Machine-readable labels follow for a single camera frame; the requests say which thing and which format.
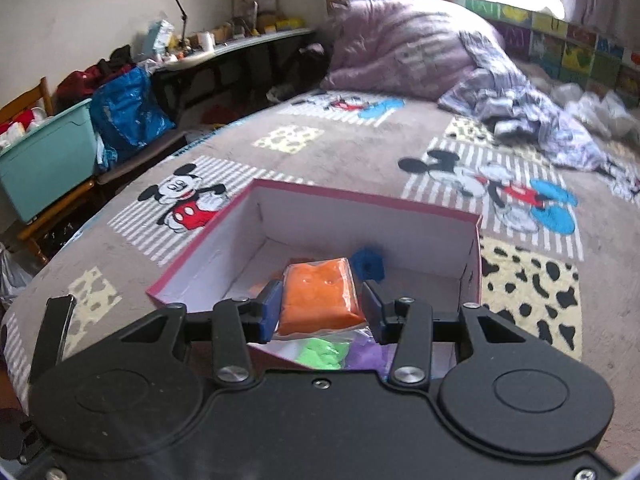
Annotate teal plastic storage bin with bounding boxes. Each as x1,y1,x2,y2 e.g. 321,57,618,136
0,98,100,224

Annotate red bag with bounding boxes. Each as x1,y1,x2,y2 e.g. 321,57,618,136
55,61,137,104

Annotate purple clay packet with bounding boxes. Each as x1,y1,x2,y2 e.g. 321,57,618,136
344,329,397,380

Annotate white plastic bag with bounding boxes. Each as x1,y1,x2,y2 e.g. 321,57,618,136
0,244,34,307

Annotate teal packet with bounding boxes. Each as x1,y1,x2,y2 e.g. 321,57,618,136
142,19,176,59

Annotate purple striped duvet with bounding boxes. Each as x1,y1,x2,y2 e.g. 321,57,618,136
321,0,507,105

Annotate yellow boxes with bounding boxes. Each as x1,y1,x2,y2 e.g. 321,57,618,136
257,12,306,34

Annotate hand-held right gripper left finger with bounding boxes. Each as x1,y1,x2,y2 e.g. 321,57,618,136
121,279,284,387

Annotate black flat bar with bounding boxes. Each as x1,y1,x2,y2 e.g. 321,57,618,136
28,294,77,387

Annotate cartoon mouse printed blanket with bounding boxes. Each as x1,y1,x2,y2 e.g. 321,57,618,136
0,86,640,413

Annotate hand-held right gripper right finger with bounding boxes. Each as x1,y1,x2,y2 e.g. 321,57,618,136
361,279,532,390

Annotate clear crumpled plastic bags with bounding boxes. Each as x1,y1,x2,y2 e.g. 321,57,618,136
549,81,640,142

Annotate wooden chair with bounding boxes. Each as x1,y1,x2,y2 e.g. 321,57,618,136
0,76,102,267

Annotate black jointed stand arm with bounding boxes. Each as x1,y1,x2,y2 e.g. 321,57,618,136
157,0,194,44

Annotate grey white checked cloth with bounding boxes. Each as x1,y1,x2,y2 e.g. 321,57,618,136
436,29,640,202

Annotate green clay packet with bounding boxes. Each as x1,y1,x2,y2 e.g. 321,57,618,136
294,337,347,372

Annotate brown bench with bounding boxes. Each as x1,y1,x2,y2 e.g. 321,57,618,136
96,126,189,187

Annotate pink white cardboard box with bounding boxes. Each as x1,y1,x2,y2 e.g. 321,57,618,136
146,177,484,382

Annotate colourful picture wall mat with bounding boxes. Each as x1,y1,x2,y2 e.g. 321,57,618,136
451,0,640,107

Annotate orange clay packet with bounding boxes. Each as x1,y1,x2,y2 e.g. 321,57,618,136
274,256,368,337

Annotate long dark desk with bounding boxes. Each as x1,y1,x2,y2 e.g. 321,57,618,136
149,26,322,117

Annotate black bag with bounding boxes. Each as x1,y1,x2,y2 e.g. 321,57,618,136
285,41,332,98

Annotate blue plastic bag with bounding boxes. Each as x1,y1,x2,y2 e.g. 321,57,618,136
89,67,177,167

